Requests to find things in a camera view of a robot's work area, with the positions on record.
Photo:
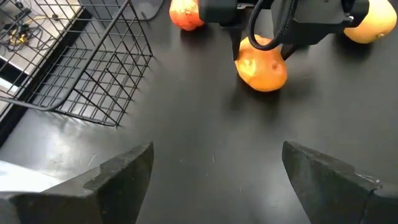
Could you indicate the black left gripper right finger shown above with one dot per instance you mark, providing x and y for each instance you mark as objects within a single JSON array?
[{"x": 329, "y": 199}]

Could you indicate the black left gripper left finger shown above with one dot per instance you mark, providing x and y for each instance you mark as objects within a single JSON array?
[{"x": 118, "y": 193}]

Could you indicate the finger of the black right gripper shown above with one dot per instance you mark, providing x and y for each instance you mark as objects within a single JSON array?
[
  {"x": 287, "y": 50},
  {"x": 237, "y": 40}
]

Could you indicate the orange sweet potato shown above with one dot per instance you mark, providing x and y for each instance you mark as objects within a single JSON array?
[{"x": 264, "y": 74}]

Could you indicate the orange bell pepper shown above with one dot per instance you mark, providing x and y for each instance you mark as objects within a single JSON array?
[{"x": 185, "y": 17}]

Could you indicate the yellow lemon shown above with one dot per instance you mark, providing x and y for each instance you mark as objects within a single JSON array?
[{"x": 373, "y": 28}]

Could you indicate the yellow power plug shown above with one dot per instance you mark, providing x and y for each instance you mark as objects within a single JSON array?
[{"x": 18, "y": 39}]

